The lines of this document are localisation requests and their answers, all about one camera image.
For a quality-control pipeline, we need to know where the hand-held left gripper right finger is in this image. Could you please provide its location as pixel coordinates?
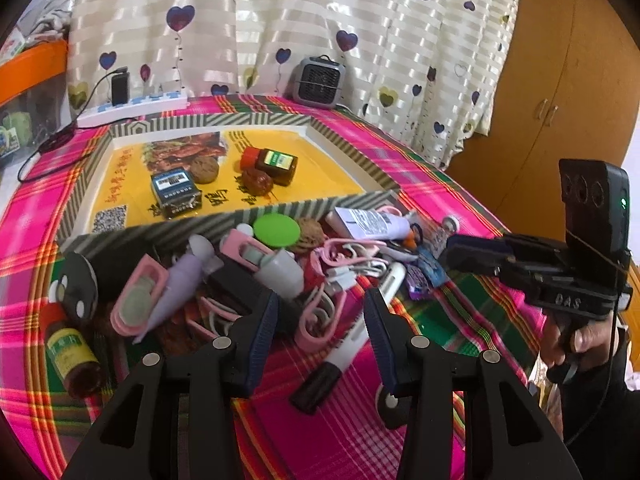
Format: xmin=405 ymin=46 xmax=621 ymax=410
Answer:
xmin=363 ymin=287 xmax=576 ymax=480

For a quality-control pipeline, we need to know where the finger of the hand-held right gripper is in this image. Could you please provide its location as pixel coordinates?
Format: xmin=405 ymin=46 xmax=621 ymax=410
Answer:
xmin=439 ymin=254 xmax=507 ymax=278
xmin=445 ymin=234 xmax=512 ymax=257

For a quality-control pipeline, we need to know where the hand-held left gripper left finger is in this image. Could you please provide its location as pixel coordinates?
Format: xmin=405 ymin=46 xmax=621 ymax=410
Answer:
xmin=60 ymin=289 xmax=280 ymax=480

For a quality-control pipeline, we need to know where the blue candy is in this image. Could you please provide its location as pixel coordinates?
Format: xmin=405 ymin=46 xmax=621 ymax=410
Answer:
xmin=417 ymin=247 xmax=447 ymax=286

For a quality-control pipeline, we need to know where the purple candy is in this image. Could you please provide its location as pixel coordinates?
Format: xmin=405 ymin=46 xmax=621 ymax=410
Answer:
xmin=404 ymin=265 xmax=431 ymax=301

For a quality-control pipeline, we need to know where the black disc with silver dots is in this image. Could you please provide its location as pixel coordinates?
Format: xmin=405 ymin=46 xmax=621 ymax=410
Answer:
xmin=375 ymin=385 xmax=416 ymax=428

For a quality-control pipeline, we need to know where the white marker pen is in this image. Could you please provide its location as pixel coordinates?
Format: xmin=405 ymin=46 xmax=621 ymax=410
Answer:
xmin=290 ymin=262 xmax=407 ymax=415

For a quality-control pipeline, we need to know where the pile of pink clips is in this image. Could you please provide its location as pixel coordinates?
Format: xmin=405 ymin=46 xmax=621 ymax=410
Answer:
xmin=109 ymin=205 xmax=416 ymax=356

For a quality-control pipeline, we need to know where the glossy red date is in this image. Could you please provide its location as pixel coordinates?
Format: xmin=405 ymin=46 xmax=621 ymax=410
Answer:
xmin=239 ymin=169 xmax=275 ymax=196

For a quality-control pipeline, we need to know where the small black box blue label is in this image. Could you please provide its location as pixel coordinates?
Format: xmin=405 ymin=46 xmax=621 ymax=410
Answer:
xmin=150 ymin=167 xmax=202 ymax=218

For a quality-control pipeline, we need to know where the brown bottle with green label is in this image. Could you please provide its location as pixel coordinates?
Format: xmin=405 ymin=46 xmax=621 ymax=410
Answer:
xmin=240 ymin=146 xmax=299 ymax=187

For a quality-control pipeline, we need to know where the walnut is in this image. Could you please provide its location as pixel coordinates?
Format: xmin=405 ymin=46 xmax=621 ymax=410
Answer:
xmin=190 ymin=156 xmax=221 ymax=185
xmin=292 ymin=217 xmax=323 ymax=253

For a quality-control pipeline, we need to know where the striped cardboard tray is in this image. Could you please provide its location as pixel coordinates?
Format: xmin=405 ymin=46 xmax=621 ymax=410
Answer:
xmin=60 ymin=110 xmax=401 ymax=256

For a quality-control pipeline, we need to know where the person's right forearm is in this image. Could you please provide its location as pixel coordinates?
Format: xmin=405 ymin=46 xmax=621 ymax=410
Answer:
xmin=565 ymin=330 xmax=640 ymax=466

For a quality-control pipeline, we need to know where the person's right hand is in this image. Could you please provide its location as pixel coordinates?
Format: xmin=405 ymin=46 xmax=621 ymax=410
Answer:
xmin=542 ymin=316 xmax=616 ymax=375

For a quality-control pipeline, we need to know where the clear packet with brown sweet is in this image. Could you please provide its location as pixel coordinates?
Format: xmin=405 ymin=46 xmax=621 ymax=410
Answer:
xmin=425 ymin=222 xmax=451 ymax=256

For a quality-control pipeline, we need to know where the black rectangular case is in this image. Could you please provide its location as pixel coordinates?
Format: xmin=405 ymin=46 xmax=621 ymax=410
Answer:
xmin=207 ymin=260 xmax=266 ymax=321

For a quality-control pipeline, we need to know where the small white jar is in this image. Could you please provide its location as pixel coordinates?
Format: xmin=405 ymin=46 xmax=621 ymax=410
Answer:
xmin=257 ymin=250 xmax=305 ymax=297

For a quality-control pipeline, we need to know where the red candy packet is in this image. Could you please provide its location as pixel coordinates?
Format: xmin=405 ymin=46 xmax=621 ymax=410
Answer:
xmin=306 ymin=255 xmax=326 ymax=286

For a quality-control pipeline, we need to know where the pink green plaid tablecloth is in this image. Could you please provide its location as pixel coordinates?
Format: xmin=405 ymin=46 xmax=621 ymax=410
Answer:
xmin=0 ymin=94 xmax=551 ymax=480

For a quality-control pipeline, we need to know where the lavender cone-shaped toy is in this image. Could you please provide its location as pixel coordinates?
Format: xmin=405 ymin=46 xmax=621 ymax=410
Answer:
xmin=132 ymin=235 xmax=221 ymax=346

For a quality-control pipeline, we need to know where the lavender cream tube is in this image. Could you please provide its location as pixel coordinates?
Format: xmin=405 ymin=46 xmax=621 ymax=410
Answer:
xmin=327 ymin=206 xmax=413 ymax=241

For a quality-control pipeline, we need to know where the green round lid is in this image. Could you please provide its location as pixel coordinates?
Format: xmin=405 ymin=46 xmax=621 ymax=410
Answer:
xmin=252 ymin=213 xmax=301 ymax=250

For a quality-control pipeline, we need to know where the brown wooden wardrobe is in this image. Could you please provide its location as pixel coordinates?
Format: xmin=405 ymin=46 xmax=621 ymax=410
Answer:
xmin=450 ymin=0 xmax=640 ymax=281

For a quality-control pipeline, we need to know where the yellow printed food flyer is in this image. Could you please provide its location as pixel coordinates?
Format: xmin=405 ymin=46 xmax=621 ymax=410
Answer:
xmin=92 ymin=130 xmax=371 ymax=233

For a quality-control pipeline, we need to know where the brown bottle with yellow label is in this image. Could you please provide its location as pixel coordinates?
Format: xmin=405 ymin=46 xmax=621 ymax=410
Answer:
xmin=40 ymin=305 xmax=107 ymax=398

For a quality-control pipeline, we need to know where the black disc with white spots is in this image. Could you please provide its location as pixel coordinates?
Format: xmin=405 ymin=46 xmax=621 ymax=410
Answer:
xmin=50 ymin=252 xmax=100 ymax=322

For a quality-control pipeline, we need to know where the small grey fan heater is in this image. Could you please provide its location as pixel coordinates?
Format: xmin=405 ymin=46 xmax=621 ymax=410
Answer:
xmin=291 ymin=55 xmax=346 ymax=110

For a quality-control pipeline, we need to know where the white blue power strip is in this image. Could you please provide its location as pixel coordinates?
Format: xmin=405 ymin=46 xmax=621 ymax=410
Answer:
xmin=75 ymin=91 xmax=190 ymax=128

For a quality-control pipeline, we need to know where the black plug-in charger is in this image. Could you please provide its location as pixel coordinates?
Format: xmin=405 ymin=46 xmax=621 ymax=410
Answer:
xmin=111 ymin=72 xmax=131 ymax=107

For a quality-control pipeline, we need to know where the striped heart print curtain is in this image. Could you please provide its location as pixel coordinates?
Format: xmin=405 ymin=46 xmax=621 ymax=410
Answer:
xmin=65 ymin=0 xmax=523 ymax=171

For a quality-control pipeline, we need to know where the clear container with orange lid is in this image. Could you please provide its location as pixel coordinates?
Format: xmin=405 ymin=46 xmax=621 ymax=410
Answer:
xmin=0 ymin=40 xmax=68 ymax=161

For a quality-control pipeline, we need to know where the white cloth bundle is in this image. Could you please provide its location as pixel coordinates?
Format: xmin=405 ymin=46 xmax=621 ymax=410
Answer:
xmin=20 ymin=0 xmax=76 ymax=41

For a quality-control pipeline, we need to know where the white charging cable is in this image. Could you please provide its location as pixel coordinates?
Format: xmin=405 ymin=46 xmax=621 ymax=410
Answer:
xmin=320 ymin=255 xmax=396 ymax=293

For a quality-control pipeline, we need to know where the black power cable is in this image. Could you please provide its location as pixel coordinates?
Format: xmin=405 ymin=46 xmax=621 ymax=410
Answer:
xmin=17 ymin=65 xmax=126 ymax=183

